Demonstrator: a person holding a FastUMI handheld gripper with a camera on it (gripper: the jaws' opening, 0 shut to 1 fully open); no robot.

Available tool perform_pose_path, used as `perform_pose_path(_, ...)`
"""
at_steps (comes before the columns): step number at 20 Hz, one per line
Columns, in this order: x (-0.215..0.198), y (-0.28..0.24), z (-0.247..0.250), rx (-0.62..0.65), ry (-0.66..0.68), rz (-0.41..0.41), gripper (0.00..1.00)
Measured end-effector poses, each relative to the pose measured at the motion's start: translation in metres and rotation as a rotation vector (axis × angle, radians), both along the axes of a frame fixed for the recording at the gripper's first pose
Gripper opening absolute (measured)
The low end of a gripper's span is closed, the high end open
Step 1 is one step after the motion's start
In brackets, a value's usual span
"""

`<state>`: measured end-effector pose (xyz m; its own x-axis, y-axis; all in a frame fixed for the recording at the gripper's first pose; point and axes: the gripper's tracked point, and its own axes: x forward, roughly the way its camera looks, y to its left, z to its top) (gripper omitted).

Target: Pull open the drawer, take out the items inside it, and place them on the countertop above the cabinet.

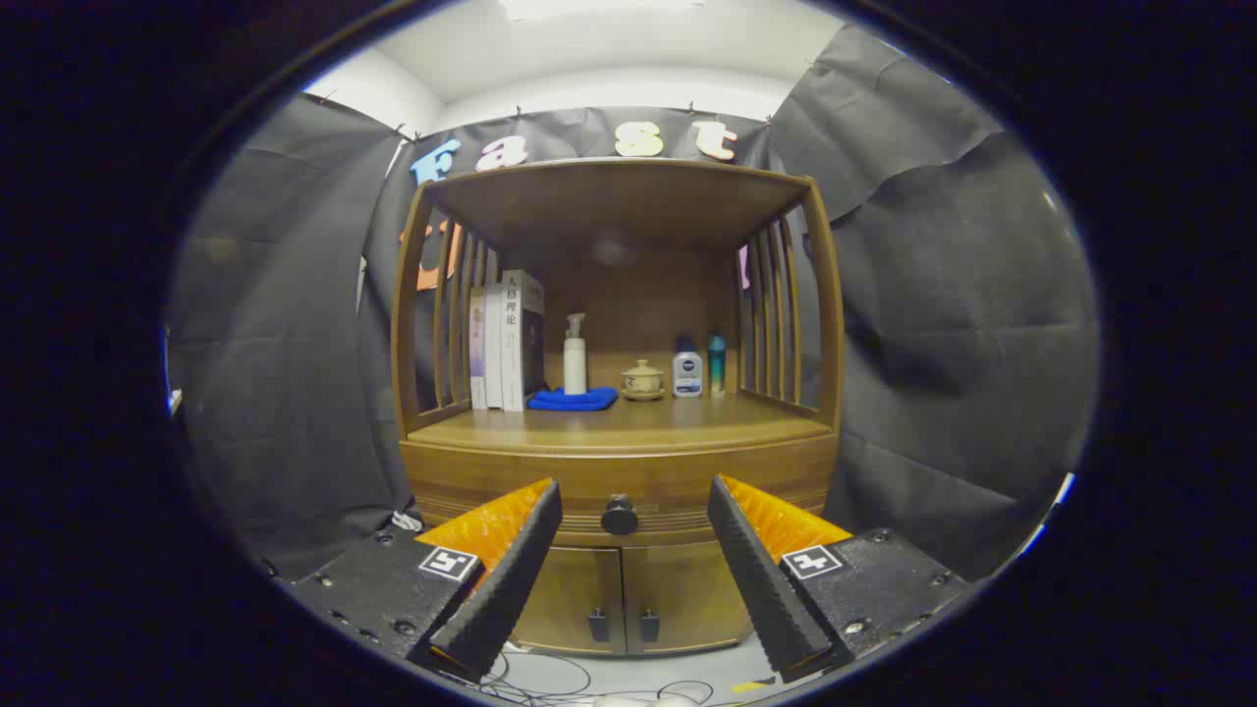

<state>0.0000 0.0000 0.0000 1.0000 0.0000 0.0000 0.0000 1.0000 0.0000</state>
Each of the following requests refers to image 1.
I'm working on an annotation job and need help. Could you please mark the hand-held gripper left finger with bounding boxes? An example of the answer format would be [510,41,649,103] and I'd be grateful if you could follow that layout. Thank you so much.
[275,478,564,684]

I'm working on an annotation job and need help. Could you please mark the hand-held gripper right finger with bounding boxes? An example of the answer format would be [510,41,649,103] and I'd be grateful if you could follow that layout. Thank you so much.
[707,474,971,684]

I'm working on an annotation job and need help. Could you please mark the wooden drawer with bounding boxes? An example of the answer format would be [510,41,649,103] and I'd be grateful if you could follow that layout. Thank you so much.
[401,437,839,549]

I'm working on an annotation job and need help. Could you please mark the wooden cabinet door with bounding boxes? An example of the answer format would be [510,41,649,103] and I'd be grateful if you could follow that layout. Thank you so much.
[511,547,627,655]
[622,543,755,652]

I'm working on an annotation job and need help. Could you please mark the wooden countertop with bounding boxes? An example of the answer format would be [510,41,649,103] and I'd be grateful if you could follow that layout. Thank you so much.
[406,393,834,455]

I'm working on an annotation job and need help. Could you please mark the wooden cabinet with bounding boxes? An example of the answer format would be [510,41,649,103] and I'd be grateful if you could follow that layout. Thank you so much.
[390,157,846,657]

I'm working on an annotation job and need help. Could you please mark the blue folded cloth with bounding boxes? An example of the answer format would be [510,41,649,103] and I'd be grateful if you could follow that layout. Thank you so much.
[527,386,620,412]

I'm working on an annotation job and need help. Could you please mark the white bottle blue cap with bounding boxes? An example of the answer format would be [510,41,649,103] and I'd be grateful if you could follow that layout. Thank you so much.
[672,335,704,400]

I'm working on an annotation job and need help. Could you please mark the thin white book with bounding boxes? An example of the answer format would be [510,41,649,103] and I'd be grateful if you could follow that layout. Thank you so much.
[484,283,505,409]

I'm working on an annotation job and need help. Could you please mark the white pump bottle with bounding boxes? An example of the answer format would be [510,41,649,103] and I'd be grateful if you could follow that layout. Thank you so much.
[563,313,588,396]

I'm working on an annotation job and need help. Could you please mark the thin purple spine book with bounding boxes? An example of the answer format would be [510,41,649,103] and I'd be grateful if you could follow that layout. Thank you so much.
[468,287,489,409]

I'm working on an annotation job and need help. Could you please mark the beige lidded ceramic cup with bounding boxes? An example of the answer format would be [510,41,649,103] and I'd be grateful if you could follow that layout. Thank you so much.
[621,359,667,402]

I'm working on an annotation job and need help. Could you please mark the thick white dark book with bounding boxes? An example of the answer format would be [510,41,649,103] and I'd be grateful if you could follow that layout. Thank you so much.
[500,270,547,412]

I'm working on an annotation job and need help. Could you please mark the tangled black cables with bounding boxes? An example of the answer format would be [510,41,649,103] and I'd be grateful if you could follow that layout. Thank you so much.
[432,643,718,707]

